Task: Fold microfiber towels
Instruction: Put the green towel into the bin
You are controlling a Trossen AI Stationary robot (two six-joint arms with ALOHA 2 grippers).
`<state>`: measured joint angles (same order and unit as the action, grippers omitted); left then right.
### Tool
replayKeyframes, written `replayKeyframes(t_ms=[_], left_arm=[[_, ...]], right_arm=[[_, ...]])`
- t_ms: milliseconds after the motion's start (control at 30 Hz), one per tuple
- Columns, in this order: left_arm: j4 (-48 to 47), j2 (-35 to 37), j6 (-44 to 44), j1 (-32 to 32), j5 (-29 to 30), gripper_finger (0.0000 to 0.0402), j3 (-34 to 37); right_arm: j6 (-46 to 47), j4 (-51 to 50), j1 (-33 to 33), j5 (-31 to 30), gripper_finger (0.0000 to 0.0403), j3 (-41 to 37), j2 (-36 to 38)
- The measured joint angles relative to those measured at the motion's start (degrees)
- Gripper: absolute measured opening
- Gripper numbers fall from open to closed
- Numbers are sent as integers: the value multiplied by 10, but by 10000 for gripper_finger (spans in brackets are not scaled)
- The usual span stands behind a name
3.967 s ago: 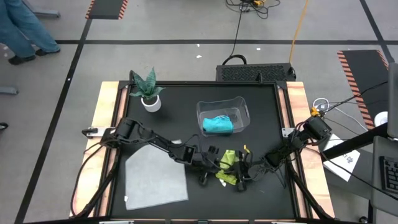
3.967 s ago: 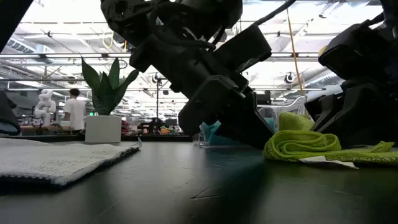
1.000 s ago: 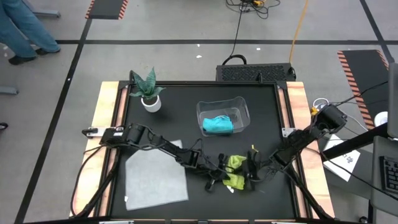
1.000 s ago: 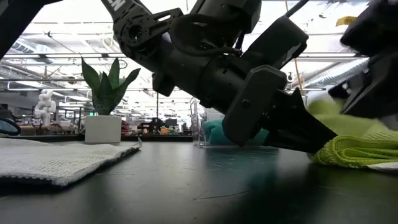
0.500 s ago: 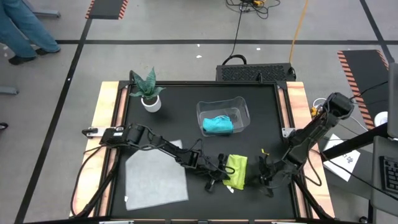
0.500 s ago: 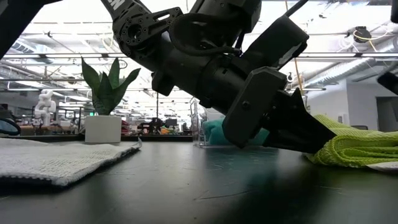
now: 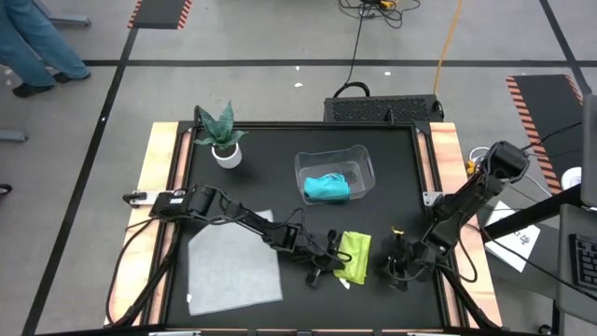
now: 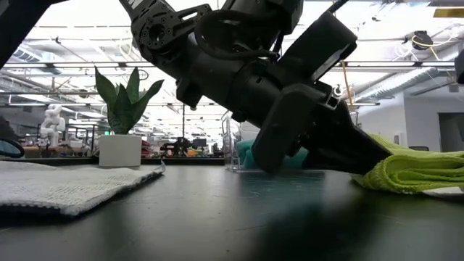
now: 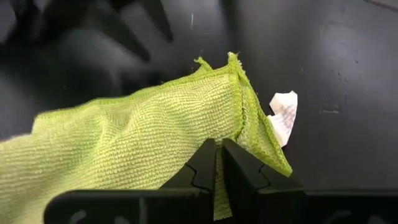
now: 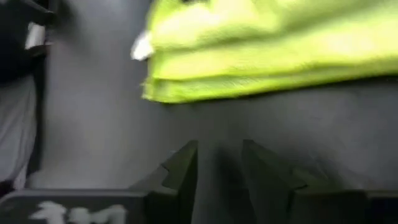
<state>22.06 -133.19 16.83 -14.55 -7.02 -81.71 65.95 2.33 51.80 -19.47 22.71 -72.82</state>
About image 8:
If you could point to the yellow microfiber towel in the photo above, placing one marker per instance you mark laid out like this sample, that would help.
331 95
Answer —
417 170

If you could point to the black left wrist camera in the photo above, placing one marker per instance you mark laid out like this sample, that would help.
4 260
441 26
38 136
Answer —
319 43

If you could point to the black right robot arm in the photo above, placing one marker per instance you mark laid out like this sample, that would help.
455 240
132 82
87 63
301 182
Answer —
460 67

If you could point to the long ceiling light bar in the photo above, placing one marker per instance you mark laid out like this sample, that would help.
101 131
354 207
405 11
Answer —
90 64

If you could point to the clear plastic bin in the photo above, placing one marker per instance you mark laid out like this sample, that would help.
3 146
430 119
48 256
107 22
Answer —
230 145

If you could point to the snake plant in white pot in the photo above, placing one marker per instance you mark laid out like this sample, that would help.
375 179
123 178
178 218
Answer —
121 145

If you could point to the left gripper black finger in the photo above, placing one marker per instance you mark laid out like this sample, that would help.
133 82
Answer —
344 152

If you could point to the grey microfiber towel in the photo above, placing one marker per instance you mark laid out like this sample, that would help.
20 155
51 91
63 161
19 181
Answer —
54 185

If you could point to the black aluminium table frame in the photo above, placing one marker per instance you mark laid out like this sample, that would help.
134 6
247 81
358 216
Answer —
188 161

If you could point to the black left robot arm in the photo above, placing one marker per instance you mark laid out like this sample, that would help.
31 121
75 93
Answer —
203 54

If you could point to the blue microfiber towel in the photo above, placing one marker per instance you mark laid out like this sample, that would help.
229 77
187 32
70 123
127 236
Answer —
244 154

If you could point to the silver air duct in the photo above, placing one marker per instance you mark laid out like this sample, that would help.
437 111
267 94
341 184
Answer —
398 83

